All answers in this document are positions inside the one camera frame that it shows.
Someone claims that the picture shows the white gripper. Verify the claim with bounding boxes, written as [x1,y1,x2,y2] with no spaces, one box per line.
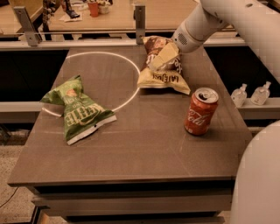
[148,11,216,71]

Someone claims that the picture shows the brown sea salt chip bag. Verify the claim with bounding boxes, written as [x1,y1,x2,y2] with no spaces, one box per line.
[137,36,191,95]

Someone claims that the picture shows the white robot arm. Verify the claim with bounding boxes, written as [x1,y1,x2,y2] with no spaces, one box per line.
[172,0,280,224]

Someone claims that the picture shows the red coke can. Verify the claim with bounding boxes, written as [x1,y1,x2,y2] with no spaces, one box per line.
[184,87,219,136]

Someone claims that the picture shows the green kettle chip bag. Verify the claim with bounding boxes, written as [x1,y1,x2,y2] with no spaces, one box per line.
[40,75,116,145]

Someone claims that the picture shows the clear sanitizer bottle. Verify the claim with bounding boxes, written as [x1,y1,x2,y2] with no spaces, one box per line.
[250,81,271,106]
[231,84,247,108]

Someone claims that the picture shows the red cup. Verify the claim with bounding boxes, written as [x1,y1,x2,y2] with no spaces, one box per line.
[87,1,99,18]

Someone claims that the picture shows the black stapler on paper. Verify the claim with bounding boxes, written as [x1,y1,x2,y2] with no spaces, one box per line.
[60,0,81,22]

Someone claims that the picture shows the middle metal bracket post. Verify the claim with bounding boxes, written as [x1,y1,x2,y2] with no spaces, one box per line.
[134,4,145,45]

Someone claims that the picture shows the metal bracket post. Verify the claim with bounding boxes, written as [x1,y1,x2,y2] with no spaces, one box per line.
[134,4,145,45]
[14,6,41,46]

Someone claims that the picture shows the left metal bracket post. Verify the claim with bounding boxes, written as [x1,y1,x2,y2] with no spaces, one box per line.
[14,6,41,46]

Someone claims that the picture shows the metal rail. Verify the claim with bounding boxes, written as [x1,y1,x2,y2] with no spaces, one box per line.
[0,38,247,52]

